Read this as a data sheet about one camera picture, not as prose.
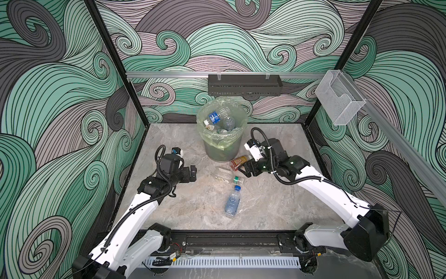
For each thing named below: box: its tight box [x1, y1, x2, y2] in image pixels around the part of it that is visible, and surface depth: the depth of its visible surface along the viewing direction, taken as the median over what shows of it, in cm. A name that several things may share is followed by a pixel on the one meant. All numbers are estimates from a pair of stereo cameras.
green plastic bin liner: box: [196, 97, 248, 151], surface depth 89 cm
